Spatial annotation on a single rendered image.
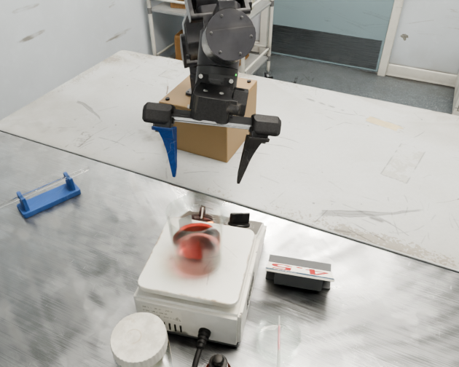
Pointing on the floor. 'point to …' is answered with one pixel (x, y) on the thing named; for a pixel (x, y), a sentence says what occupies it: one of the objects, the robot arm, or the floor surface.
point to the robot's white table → (285, 156)
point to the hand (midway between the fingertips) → (208, 156)
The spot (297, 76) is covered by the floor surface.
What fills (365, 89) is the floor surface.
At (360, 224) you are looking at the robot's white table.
